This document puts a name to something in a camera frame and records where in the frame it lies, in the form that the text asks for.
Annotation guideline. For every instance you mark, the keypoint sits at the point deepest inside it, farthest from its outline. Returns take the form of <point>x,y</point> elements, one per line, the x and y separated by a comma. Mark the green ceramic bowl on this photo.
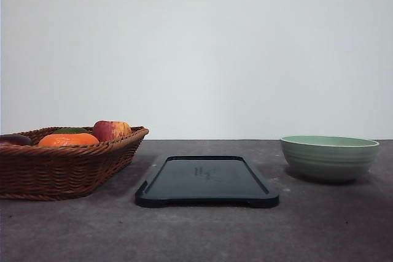
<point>329,158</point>

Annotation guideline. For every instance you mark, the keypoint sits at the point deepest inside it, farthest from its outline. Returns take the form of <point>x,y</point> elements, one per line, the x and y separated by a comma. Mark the brown wicker basket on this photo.
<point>43,172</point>

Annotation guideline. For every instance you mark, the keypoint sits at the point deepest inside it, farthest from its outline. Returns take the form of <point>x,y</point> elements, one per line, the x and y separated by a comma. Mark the dark rectangular tray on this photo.
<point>205,181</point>

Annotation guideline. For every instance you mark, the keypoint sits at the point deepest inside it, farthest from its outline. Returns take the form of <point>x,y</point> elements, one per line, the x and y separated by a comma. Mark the red yellow apple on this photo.
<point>110,130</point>

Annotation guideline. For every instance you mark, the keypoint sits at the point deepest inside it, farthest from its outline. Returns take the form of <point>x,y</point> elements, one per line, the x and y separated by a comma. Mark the green avocado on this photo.
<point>70,131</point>

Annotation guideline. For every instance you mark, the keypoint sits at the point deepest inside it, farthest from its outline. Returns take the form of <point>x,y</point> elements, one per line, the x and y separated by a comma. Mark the orange fruit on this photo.
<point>68,139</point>

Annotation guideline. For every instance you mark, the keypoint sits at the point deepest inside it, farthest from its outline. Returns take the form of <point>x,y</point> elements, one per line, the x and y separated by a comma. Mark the dark red apple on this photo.
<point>15,138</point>

